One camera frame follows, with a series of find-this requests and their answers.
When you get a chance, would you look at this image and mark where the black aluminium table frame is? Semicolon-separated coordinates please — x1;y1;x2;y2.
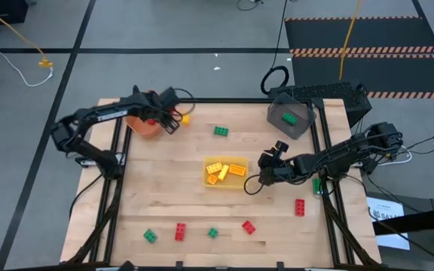
66;96;380;269

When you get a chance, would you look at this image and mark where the black hanging cable with coil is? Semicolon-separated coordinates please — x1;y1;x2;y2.
260;0;290;96

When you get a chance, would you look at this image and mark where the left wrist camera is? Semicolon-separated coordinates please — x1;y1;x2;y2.
159;87;181;108

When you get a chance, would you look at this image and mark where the yellow hanging cable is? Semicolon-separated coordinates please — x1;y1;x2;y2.
338;0;364;81

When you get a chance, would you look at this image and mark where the grey translucent plastic bin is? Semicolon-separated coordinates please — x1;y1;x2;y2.
266;92;318;141

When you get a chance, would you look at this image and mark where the red curved toy brick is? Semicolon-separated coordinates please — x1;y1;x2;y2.
241;220;257;236

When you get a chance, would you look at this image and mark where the white floor cable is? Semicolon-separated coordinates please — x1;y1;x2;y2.
0;0;55;88

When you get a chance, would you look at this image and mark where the yellow translucent plastic bin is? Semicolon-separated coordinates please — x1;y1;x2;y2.
201;155;249;190

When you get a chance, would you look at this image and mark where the white printed sign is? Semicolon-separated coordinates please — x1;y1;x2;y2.
366;196;411;251

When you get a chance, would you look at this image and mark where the yellow extension cord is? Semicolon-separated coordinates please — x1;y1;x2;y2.
0;0;55;69

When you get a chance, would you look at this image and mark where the hazard-striped black floor mat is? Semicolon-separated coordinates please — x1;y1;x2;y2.
284;16;434;101

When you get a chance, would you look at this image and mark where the black floor cable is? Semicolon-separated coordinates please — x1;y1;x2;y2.
235;0;265;11

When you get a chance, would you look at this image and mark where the black perforated computer case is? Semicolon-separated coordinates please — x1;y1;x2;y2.
267;81;373;128

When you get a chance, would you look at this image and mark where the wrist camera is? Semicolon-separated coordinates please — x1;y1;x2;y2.
159;87;181;108
271;140;290;155

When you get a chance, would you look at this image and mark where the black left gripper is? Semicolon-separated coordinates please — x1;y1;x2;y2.
141;92;183;136

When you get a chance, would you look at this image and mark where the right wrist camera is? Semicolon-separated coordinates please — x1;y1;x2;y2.
271;140;290;155

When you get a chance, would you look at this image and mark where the orange-yellow toy brick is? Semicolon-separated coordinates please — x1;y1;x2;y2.
228;163;247;178

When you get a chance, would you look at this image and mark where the orange plastic bin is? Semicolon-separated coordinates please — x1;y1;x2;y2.
124;90;165;139

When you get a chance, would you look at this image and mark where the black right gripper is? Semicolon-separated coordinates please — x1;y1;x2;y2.
258;151;297;187

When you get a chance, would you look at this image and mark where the black beam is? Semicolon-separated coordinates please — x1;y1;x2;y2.
371;205;434;236

